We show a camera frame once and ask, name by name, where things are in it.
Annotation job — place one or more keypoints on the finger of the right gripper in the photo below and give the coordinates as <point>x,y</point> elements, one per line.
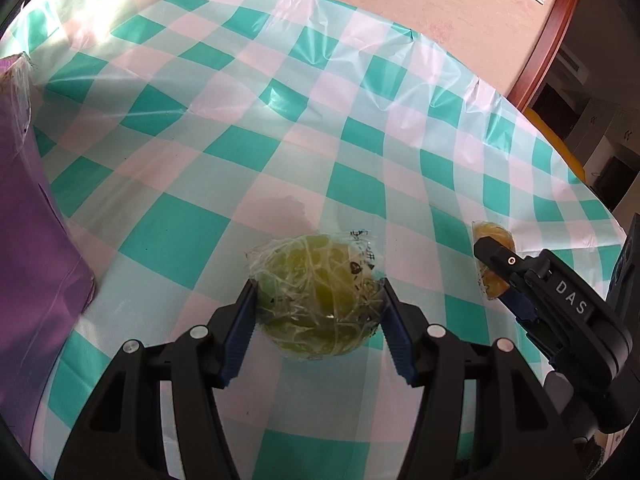
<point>501,269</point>
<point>519,305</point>

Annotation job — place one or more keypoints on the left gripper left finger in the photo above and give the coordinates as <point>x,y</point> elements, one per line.
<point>118,433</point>

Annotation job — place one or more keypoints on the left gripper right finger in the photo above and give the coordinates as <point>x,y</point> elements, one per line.
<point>483,412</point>

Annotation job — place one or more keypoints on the green fruit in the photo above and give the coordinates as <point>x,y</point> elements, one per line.
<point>319,295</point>

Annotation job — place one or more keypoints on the yellow sofa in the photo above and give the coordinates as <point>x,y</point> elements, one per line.
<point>556,143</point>

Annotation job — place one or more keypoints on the purple cardboard box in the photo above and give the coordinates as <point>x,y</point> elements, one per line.
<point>45,283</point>

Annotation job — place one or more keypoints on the teal white checkered tablecloth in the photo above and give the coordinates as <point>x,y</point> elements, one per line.
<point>179,135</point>

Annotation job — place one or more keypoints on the red wooden door frame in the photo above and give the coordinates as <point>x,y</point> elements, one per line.
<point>547,46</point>

